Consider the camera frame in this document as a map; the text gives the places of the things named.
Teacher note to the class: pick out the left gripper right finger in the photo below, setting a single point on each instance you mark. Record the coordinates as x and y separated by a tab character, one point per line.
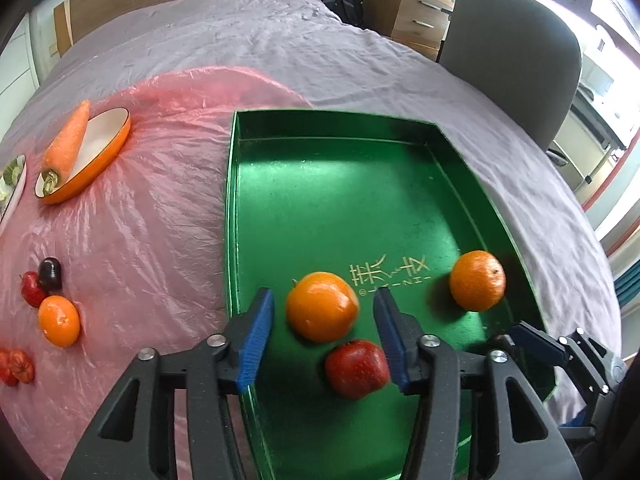
513	436

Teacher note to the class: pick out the small green vegetable piece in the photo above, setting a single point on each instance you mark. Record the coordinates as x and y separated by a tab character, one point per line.
12	173

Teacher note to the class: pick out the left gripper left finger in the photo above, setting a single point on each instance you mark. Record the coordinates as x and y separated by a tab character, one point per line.
132	434

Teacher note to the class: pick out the purple bed cover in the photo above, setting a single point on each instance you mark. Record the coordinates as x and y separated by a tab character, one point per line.
300	44

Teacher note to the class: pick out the green rectangular tray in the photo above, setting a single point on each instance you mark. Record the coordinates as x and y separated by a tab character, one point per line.
378	201

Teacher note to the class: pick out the orange in tray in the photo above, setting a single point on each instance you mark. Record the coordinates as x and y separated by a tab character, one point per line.
477	281

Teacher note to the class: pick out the pink plastic sheet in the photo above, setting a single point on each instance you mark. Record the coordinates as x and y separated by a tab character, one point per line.
141	251

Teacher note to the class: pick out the dark plum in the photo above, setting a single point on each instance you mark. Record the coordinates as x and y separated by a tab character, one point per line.
50	275

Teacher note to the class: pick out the red apple beside plum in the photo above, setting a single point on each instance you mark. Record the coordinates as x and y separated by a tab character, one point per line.
31	290

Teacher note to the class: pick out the orange carrot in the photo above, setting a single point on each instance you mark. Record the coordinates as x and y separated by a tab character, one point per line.
60	157

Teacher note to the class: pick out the silver metal plate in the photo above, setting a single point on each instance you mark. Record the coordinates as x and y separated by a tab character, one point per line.
10	197

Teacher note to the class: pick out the wooden drawer cabinet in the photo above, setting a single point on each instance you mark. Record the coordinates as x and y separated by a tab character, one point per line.
418	24

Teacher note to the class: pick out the red apple in tray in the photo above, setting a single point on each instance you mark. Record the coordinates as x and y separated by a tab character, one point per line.
356	369

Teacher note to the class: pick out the orange rimmed white plate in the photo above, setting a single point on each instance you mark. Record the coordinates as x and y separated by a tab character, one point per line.
105	134

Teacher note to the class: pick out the large orange on sheet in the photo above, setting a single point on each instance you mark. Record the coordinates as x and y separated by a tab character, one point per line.
59	321

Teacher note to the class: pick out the red apple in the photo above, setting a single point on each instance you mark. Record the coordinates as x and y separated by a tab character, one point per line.
31	290
21	366
6	375
356	369

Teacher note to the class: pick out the grey office chair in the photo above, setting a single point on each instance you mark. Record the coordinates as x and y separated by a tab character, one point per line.
521	55

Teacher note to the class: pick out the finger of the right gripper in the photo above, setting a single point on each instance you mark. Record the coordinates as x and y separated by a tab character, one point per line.
539	344
591	367

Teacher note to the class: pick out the white wardrobe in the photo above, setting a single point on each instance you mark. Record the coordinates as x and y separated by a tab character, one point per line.
18	75

